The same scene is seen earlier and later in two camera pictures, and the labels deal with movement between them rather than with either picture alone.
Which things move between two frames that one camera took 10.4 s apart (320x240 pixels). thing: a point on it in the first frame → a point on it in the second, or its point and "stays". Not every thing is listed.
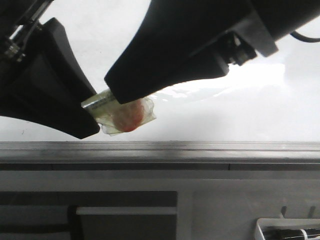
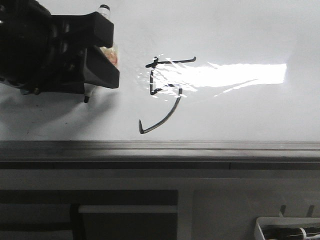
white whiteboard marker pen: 115,118 → 111,51
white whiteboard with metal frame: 263,115 stays
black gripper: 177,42 → 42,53
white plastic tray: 288,228 stays
